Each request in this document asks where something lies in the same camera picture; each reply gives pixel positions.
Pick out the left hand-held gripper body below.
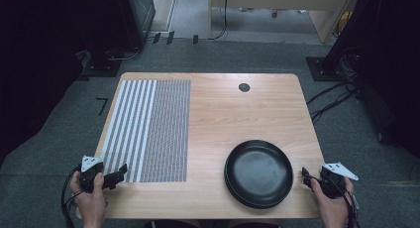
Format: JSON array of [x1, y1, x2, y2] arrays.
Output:
[[78, 155, 107, 193]]

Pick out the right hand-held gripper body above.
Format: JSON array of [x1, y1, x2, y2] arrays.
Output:
[[317, 162, 360, 200]]

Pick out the black round plate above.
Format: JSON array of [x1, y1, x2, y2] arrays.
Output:
[[224, 174, 291, 210], [225, 139, 294, 205]]

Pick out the person's right hand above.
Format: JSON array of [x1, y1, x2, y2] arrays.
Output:
[[309, 175, 355, 222]]

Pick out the person's left hand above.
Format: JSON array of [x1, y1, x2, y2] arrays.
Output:
[[68, 171, 109, 220]]

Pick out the striped woven placemat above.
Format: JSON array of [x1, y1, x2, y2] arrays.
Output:
[[99, 78, 192, 183]]

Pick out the black stand base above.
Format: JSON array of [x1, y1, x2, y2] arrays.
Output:
[[77, 49, 123, 82]]

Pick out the dark curtain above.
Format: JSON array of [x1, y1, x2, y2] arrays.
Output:
[[0, 0, 133, 168], [321, 0, 420, 160]]

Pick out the yellow object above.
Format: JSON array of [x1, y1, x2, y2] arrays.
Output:
[[335, 10, 354, 38]]

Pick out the dark cabinet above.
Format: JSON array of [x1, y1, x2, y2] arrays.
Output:
[[114, 0, 157, 52]]

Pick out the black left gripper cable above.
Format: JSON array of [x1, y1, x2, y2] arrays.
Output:
[[60, 166, 83, 228]]

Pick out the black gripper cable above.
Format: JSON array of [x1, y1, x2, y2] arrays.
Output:
[[60, 166, 83, 228], [311, 174, 363, 228]]

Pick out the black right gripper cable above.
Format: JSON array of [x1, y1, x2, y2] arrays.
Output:
[[311, 174, 363, 228]]

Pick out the black floor cables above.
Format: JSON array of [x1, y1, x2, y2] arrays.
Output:
[[306, 53, 361, 125]]

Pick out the black stand base plate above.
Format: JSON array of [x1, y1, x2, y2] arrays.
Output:
[[305, 57, 346, 82]]

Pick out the grey floor cable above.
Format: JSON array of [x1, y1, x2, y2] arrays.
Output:
[[106, 47, 143, 62]]

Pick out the black hanging cable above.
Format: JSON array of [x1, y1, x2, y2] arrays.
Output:
[[207, 0, 230, 42]]

